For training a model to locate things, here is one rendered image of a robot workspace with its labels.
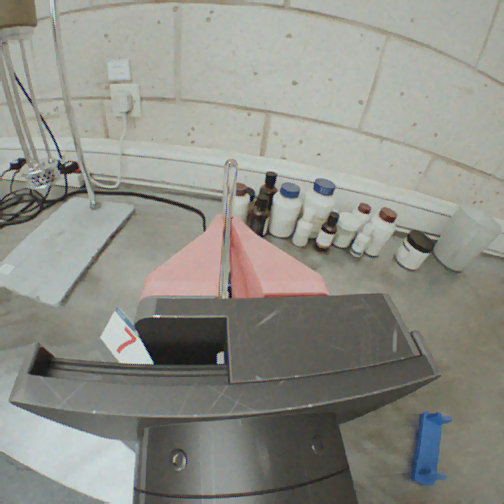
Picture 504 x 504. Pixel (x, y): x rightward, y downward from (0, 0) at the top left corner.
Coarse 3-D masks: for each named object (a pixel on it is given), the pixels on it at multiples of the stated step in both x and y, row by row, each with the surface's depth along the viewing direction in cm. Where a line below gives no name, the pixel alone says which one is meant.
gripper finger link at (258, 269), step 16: (240, 224) 11; (240, 240) 9; (256, 240) 9; (240, 256) 9; (256, 256) 8; (272, 256) 8; (288, 256) 8; (240, 272) 12; (256, 272) 6; (272, 272) 7; (288, 272) 7; (304, 272) 7; (240, 288) 11; (256, 288) 6; (272, 288) 6; (288, 288) 6; (304, 288) 6; (320, 288) 6
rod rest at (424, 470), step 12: (420, 420) 27; (432, 420) 26; (444, 420) 25; (420, 432) 25; (432, 432) 25; (420, 444) 24; (432, 444) 24; (420, 456) 23; (432, 456) 23; (420, 468) 22; (432, 468) 21; (420, 480) 20; (432, 480) 20
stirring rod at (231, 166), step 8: (232, 160) 10; (224, 168) 10; (232, 168) 10; (224, 176) 10; (232, 176) 10; (224, 184) 10; (232, 184) 10; (224, 192) 11; (232, 192) 11; (224, 200) 11; (232, 200) 11; (224, 208) 11; (232, 208) 11; (224, 216) 11; (232, 216) 12; (224, 224) 12; (224, 232) 12; (224, 240) 12; (224, 248) 13; (224, 256) 13; (224, 264) 14; (224, 272) 14; (224, 280) 15; (224, 288) 15; (224, 296) 16
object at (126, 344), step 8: (112, 320) 31; (120, 320) 30; (112, 328) 31; (120, 328) 30; (128, 328) 30; (104, 336) 31; (112, 336) 30; (120, 336) 30; (128, 336) 29; (136, 336) 29; (112, 344) 30; (120, 344) 29; (128, 344) 29; (136, 344) 29; (120, 352) 29; (128, 352) 29; (136, 352) 28; (144, 352) 28; (128, 360) 29; (136, 360) 28; (144, 360) 28
